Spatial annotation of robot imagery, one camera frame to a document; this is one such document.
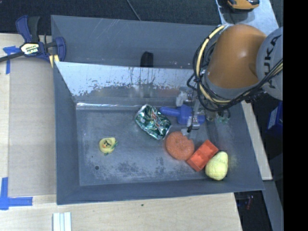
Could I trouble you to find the grey metal bin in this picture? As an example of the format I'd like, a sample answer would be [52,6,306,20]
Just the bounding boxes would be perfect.
[50,14,266,205]

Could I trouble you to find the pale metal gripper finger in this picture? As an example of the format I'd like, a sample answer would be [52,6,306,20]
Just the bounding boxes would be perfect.
[180,128,196,140]
[187,116,201,131]

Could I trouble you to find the yellow toy pear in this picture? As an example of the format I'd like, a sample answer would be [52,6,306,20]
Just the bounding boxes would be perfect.
[205,151,229,181]

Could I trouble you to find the yellow rubber duck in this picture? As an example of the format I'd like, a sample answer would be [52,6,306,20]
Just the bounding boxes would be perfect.
[98,137,119,156]

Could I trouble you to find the orange round sponge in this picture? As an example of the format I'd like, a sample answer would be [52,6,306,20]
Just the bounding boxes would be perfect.
[165,131,195,161]

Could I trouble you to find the red-orange block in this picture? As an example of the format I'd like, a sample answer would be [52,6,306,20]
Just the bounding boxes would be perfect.
[186,139,219,172]

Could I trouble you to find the crushed green drink can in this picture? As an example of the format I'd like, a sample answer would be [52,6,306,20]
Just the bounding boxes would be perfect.
[134,103,172,141]

